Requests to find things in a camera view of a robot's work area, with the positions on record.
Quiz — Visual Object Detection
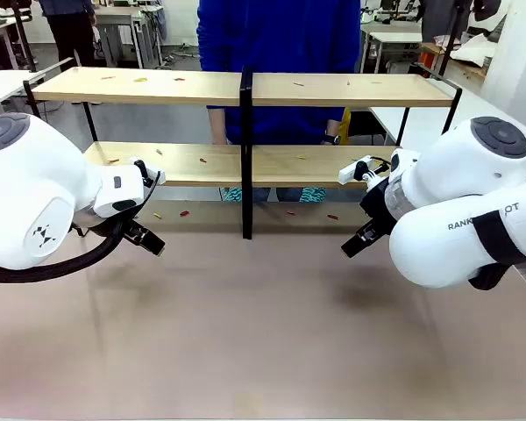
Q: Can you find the thin black camera cable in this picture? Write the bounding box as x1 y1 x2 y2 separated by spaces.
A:
366 154 394 176

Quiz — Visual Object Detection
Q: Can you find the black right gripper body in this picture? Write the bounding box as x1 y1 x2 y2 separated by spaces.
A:
359 176 399 234

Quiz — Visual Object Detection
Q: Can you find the person in blue sweater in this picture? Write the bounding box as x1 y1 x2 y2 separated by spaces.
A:
196 0 363 203

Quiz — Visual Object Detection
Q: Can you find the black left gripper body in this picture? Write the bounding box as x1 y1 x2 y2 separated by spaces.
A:
121 218 153 246

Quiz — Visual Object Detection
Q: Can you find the yellow cloth strip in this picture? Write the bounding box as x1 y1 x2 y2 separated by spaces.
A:
340 108 352 146

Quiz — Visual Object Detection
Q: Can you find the white background table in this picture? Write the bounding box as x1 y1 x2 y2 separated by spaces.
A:
359 20 423 75

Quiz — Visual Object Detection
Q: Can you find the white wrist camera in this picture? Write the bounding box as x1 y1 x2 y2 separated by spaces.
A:
338 156 374 186

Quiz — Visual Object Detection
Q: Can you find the person in dark clothes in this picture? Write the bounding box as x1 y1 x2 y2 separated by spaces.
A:
37 0 98 71

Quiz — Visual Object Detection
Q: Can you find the person's right forearm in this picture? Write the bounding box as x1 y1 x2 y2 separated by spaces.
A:
207 106 228 146

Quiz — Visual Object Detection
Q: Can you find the wooden shelf with black frame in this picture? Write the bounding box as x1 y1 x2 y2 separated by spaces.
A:
22 56 464 240

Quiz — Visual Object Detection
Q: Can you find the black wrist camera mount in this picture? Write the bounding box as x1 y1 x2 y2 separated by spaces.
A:
133 159 154 189

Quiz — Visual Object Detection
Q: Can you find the black strap on arm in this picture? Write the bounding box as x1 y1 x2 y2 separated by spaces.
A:
472 210 526 267

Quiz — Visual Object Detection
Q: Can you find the black stand pole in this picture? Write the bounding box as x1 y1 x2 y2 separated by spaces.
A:
437 0 465 78
11 0 39 74

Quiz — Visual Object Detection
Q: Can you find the white side table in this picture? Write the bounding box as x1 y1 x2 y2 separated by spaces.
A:
0 68 45 116

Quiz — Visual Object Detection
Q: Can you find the white bag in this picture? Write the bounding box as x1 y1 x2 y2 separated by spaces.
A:
449 32 497 68

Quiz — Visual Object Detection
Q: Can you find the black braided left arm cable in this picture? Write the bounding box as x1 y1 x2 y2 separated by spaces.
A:
0 168 162 284

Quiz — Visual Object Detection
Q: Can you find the grey metal desk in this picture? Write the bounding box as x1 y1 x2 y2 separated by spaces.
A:
94 4 164 68

